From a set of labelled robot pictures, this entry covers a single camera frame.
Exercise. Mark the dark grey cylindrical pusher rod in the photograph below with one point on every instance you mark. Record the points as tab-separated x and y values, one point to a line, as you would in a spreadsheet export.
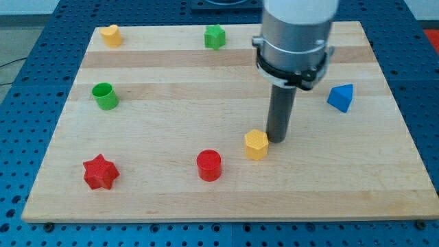
280	109

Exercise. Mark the yellow hexagon block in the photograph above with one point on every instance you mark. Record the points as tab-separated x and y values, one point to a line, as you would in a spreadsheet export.
257	143

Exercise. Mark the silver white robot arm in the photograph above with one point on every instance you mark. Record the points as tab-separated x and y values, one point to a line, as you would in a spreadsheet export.
292	53

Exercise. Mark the blue triangle block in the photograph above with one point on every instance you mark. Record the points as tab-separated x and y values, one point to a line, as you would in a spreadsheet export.
341	97

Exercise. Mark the green star block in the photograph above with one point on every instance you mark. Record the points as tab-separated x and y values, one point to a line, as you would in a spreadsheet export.
214	37

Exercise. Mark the red cylinder block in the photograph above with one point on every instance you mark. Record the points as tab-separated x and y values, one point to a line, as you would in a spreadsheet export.
209	163

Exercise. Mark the wooden board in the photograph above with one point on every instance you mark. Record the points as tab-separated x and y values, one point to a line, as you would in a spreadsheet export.
178	98

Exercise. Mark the green cylinder block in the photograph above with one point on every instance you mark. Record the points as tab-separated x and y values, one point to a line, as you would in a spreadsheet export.
105	96

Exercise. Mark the yellow heart block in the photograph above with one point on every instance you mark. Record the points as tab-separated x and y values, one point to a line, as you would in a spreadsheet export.
111	35

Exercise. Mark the red star block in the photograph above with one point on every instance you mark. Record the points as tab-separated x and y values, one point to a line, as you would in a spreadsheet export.
100	173

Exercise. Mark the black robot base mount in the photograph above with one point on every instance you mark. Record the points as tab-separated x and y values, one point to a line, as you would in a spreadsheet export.
224	5

